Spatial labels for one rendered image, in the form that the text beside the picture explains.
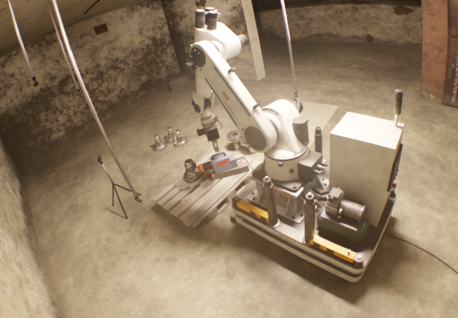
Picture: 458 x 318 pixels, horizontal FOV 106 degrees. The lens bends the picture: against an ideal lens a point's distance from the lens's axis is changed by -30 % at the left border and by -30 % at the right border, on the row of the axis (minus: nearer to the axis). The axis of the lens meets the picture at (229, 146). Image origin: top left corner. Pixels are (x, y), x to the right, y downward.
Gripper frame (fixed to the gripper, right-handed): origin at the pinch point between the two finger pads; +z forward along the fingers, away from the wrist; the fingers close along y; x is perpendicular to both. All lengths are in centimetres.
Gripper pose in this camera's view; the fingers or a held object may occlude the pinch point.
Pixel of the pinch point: (215, 147)
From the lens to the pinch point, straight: 283.2
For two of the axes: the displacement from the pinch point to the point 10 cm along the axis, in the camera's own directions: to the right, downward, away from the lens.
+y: -2.5, -4.6, 8.5
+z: 2.1, 8.3, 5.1
